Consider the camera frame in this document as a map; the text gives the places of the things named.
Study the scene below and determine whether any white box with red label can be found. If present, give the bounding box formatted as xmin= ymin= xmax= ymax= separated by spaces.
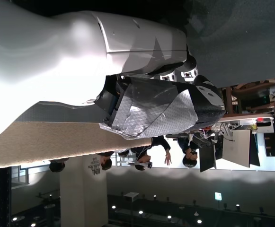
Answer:
xmin=255 ymin=116 xmax=275 ymax=133

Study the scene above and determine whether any grey perforated panel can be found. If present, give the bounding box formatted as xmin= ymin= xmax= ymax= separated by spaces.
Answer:
xmin=13 ymin=101 xmax=106 ymax=123

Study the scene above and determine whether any person with dark hair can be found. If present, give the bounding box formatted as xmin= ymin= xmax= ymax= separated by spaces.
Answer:
xmin=97 ymin=151 xmax=113 ymax=171
xmin=48 ymin=158 xmax=69 ymax=173

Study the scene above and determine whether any beige felt partition board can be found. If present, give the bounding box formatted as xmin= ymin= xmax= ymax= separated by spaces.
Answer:
xmin=0 ymin=121 xmax=152 ymax=170

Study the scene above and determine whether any white square column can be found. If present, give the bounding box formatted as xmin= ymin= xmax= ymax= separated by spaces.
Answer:
xmin=59 ymin=155 xmax=109 ymax=227

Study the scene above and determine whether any black shelf post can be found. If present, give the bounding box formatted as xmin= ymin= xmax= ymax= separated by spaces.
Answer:
xmin=0 ymin=166 xmax=12 ymax=227

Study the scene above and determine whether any person in dark jacket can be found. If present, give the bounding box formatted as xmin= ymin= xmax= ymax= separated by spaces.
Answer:
xmin=177 ymin=138 xmax=200 ymax=169

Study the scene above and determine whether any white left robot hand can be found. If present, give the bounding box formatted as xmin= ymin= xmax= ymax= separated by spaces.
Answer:
xmin=0 ymin=0 xmax=226 ymax=142

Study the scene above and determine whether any person wearing VR headset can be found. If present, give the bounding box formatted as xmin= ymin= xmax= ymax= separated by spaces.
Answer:
xmin=130 ymin=136 xmax=173 ymax=172

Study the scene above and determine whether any wooden chair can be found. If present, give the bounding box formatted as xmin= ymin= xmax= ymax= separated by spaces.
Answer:
xmin=224 ymin=79 xmax=275 ymax=114

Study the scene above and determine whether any white ceiling projector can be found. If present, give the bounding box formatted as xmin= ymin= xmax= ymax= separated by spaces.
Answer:
xmin=124 ymin=192 xmax=140 ymax=202

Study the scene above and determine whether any thin black monitor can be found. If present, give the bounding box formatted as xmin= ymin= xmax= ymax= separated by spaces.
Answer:
xmin=249 ymin=134 xmax=261 ymax=167

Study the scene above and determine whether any wooden desk top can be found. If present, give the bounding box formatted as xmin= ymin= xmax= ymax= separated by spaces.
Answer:
xmin=219 ymin=112 xmax=274 ymax=124

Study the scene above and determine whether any grey monitor back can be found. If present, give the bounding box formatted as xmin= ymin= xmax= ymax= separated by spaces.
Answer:
xmin=222 ymin=129 xmax=251 ymax=169

